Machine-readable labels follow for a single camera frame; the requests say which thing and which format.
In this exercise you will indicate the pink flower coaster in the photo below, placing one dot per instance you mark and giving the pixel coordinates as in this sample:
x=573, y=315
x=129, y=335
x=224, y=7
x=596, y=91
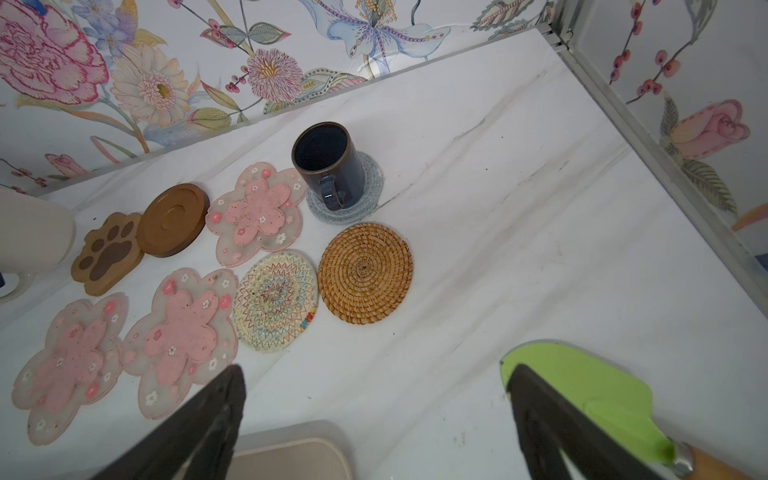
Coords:
x=77, y=366
x=261, y=213
x=186, y=339

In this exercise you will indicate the green silicone spatula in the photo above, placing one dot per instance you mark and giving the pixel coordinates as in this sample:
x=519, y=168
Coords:
x=618, y=403

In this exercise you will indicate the red interior white mug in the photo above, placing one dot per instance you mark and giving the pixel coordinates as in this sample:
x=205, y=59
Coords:
x=36, y=236

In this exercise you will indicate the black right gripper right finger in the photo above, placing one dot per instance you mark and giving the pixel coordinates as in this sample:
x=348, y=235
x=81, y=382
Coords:
x=552, y=430

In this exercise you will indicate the beige serving tray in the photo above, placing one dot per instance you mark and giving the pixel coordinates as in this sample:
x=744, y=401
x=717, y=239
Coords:
x=311, y=450

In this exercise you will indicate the small dark navy mug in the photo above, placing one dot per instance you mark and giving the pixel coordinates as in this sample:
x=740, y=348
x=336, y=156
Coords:
x=327, y=159

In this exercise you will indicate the grey blue round coaster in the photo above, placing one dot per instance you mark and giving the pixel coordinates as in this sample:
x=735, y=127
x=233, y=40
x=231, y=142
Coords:
x=374, y=183

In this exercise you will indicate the brown paw shaped coaster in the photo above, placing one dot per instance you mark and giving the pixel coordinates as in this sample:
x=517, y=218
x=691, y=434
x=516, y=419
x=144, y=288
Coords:
x=109, y=254

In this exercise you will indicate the woven rattan round coaster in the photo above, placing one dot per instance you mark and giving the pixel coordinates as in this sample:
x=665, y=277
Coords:
x=365, y=273

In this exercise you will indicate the brown round wooden coaster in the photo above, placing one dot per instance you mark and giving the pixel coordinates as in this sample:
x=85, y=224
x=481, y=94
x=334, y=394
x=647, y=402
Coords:
x=173, y=220

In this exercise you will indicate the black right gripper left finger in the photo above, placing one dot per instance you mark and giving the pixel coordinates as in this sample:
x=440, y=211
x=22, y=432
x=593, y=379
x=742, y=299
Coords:
x=198, y=440

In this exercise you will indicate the white embroidered round coaster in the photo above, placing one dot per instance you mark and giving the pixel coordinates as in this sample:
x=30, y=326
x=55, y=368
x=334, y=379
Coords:
x=276, y=301

